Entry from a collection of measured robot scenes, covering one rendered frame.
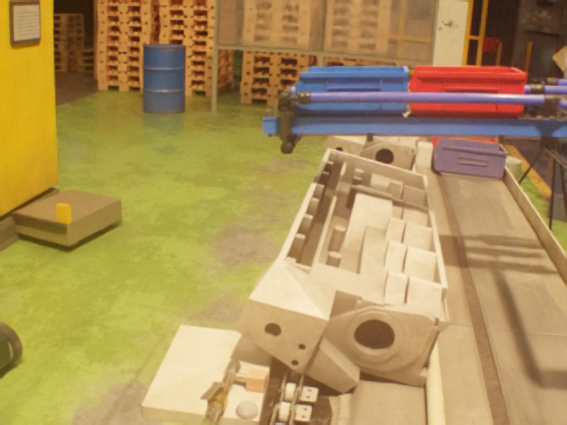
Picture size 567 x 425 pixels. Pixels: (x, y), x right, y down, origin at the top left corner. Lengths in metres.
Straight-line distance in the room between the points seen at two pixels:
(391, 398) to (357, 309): 0.20
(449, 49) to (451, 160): 4.43
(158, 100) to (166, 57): 0.57
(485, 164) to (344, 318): 1.86
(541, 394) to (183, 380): 0.76
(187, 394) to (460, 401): 0.55
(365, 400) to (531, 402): 0.36
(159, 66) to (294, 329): 6.92
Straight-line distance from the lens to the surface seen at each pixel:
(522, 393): 1.37
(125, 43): 9.98
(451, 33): 7.28
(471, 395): 1.32
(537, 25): 7.92
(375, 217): 1.63
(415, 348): 1.24
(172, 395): 1.15
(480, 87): 1.60
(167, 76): 7.93
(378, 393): 1.27
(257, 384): 1.14
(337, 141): 2.56
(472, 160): 2.94
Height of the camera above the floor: 1.49
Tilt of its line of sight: 21 degrees down
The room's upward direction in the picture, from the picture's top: 4 degrees clockwise
